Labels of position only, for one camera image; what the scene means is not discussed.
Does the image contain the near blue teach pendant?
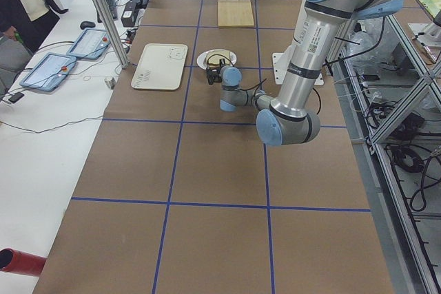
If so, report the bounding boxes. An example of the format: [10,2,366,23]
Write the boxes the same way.
[19,52,76,92]

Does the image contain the blue teach pendant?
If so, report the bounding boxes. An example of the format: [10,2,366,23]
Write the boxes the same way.
[19,52,76,92]
[66,28,110,60]

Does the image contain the seated person dark clothes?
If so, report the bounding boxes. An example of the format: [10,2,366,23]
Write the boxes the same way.
[1,0,68,52]

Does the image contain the small metal cylinder weight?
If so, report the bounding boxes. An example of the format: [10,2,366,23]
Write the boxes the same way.
[104,77,116,90]

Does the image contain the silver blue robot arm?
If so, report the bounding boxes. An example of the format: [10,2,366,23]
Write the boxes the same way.
[220,0,404,146]

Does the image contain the cream bear tray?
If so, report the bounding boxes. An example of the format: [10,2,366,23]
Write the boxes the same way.
[131,43,188,91]

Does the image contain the black keyboard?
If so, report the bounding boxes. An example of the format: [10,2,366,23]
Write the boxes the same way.
[106,0,118,20]

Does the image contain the red cylinder bottle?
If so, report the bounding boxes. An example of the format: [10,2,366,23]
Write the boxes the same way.
[1,248,46,277]

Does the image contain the aluminium frame post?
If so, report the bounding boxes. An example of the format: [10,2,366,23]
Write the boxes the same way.
[92,0,129,69]

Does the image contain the black computer mouse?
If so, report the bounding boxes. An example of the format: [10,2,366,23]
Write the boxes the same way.
[80,21,96,30]

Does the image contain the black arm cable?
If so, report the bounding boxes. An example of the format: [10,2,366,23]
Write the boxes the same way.
[237,78,323,116]

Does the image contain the wooden cutting board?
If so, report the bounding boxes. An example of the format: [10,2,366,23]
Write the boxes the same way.
[217,0,255,28]

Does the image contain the far blue teach pendant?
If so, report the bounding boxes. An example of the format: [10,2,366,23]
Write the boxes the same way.
[66,28,110,60]

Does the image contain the white round plate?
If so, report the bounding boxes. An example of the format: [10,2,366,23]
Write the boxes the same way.
[196,49,237,69]

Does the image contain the white bread slice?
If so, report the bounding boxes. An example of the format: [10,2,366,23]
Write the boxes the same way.
[205,50,232,67]

